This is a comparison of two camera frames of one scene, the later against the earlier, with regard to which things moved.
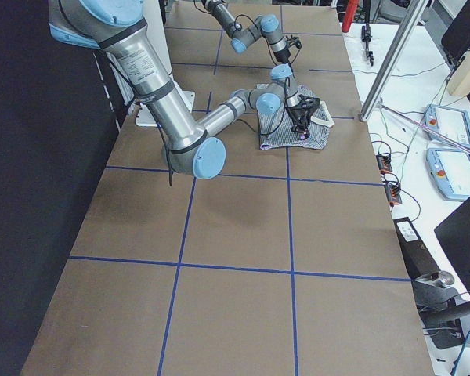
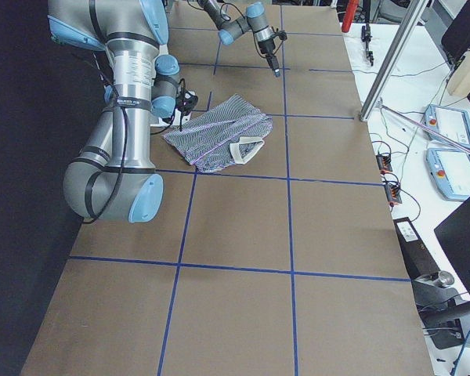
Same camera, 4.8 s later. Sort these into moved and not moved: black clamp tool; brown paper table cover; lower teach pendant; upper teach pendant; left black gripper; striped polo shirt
Moved: striped polo shirt; left black gripper
Not moved: brown paper table cover; upper teach pendant; black clamp tool; lower teach pendant
